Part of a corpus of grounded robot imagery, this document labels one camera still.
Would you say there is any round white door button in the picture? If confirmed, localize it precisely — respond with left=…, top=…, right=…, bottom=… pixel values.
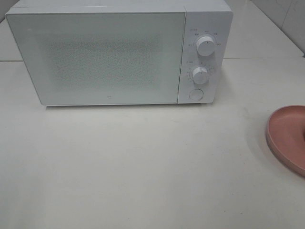
left=189, top=89, right=203, bottom=101

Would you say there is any pink round plate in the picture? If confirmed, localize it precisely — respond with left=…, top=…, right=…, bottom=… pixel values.
left=265, top=105, right=305, bottom=176

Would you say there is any lower white microwave knob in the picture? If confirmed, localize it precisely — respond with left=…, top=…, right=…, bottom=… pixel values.
left=192, top=67, right=209, bottom=84

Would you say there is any white microwave knob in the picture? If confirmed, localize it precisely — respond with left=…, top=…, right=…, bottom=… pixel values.
left=196, top=34, right=215, bottom=57
left=192, top=67, right=209, bottom=84

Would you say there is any upper white microwave knob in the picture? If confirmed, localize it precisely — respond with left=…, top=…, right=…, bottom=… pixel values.
left=196, top=34, right=215, bottom=57

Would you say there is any white microwave oven body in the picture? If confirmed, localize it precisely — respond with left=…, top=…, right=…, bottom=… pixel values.
left=5, top=0, right=233, bottom=105

